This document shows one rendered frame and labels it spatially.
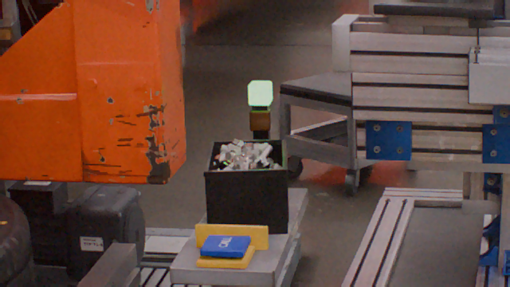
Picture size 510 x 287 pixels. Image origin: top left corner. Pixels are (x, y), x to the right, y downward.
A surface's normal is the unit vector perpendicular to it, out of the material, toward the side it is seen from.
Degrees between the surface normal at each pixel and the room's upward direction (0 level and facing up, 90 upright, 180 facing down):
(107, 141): 90
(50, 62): 90
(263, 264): 0
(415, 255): 0
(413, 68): 90
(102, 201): 0
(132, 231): 90
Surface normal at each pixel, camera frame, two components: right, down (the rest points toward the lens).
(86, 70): -0.17, 0.26
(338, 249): -0.04, -0.97
